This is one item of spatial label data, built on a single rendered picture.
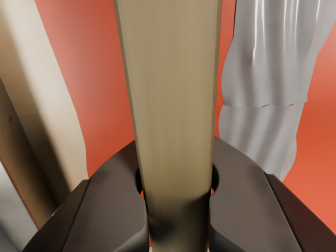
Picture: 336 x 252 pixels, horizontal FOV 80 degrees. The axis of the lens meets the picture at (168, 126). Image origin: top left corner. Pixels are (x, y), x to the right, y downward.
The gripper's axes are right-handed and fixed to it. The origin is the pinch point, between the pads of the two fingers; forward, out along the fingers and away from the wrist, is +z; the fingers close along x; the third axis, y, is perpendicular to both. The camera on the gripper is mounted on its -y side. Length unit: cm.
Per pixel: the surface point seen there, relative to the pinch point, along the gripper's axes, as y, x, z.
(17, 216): 9.3, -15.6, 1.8
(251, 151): 4.6, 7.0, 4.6
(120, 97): -1.1, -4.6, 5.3
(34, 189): 7.4, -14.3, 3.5
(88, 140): 3.1, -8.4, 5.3
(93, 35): -6.0, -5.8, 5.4
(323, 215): 14.6, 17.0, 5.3
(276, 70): -2.9, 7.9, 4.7
